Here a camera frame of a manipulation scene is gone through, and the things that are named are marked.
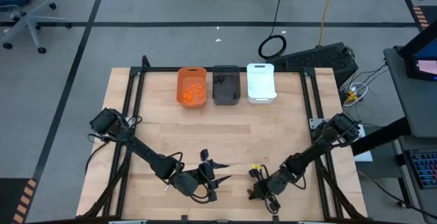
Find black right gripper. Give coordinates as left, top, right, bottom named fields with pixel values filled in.
left=248, top=168, right=295, bottom=215

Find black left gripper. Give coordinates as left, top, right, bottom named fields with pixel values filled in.
left=169, top=160, right=233, bottom=204

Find grey plastic bin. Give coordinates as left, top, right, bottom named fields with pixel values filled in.
left=212, top=64, right=242, bottom=106

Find white plastic bin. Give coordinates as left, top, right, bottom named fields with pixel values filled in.
left=246, top=63, right=278, bottom=104

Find orange plastic bin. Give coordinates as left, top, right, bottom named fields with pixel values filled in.
left=175, top=66, right=208, bottom=109

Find white paper sheet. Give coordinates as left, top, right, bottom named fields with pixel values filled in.
left=351, top=124, right=374, bottom=163

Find black desk support bar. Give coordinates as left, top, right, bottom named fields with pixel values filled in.
left=351, top=116, right=412, bottom=156

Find black keyboard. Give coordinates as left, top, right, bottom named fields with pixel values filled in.
left=266, top=42, right=359, bottom=89

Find grey keyboard shelf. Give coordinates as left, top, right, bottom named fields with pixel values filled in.
left=397, top=135, right=437, bottom=218

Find backlit keyboard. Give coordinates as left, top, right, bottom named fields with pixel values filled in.
left=408, top=148, right=437, bottom=190

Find grey desk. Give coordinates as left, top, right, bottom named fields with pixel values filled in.
left=382, top=44, right=437, bottom=139

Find black orange-striped floor mat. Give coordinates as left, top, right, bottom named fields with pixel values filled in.
left=0, top=178, right=38, bottom=224
left=411, top=5, right=437, bottom=33

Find black computer monitor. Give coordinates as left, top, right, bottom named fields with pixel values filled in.
left=398, top=20, right=437, bottom=82

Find grey office chair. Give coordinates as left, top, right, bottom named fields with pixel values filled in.
left=0, top=0, right=74, bottom=55

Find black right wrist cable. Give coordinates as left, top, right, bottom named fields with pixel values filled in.
left=254, top=165, right=281, bottom=215

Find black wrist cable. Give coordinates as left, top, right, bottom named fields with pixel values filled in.
left=254, top=165, right=281, bottom=215
left=160, top=151, right=219, bottom=205

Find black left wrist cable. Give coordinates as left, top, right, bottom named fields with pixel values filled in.
left=160, top=151, right=219, bottom=205

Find black aluminium table frame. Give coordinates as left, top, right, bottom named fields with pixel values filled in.
left=80, top=55, right=369, bottom=224

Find black left base cable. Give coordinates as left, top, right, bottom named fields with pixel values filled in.
left=85, top=133, right=115, bottom=176

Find black hanging cable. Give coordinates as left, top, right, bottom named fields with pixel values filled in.
left=257, top=0, right=287, bottom=60

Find white coiled cable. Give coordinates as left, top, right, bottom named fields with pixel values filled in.
left=343, top=81, right=369, bottom=108

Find black right base cables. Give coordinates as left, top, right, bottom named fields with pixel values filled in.
left=341, top=63, right=390, bottom=104

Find yellow hanging cable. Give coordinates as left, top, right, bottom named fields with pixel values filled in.
left=318, top=0, right=339, bottom=47

